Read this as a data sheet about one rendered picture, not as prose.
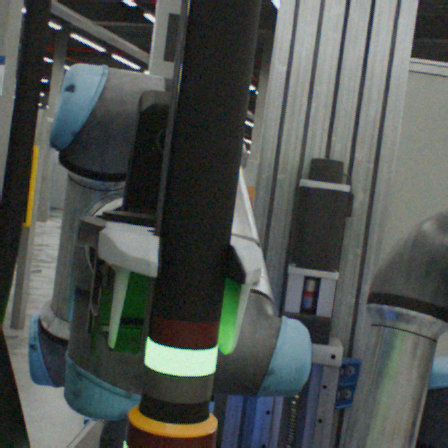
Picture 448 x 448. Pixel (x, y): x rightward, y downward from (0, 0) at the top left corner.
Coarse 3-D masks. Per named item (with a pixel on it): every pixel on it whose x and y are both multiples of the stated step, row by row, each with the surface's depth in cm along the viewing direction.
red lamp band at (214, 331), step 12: (156, 324) 30; (168, 324) 30; (180, 324) 30; (192, 324) 30; (204, 324) 30; (216, 324) 31; (156, 336) 30; (168, 336) 30; (180, 336) 30; (192, 336) 30; (204, 336) 30; (216, 336) 31
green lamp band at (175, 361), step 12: (156, 348) 30; (168, 348) 30; (216, 348) 31; (156, 360) 30; (168, 360) 30; (180, 360) 30; (192, 360) 30; (204, 360) 30; (168, 372) 30; (180, 372) 30; (192, 372) 30; (204, 372) 31
